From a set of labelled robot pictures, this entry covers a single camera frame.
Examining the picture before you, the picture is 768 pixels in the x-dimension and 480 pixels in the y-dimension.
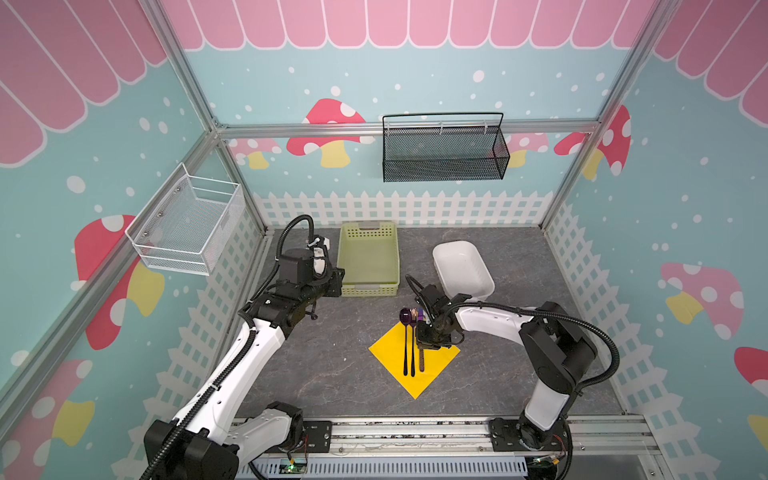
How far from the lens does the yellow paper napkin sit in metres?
0.85

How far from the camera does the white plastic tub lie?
1.02 meters

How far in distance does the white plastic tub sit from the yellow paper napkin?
0.22 m
